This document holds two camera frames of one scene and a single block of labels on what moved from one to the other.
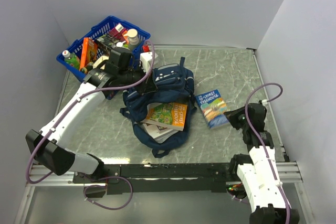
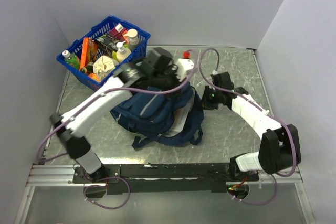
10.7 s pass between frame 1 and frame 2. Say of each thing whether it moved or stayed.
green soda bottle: stayed
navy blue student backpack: moved
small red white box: stayed
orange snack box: stayed
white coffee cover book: moved
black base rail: stayed
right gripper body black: moved
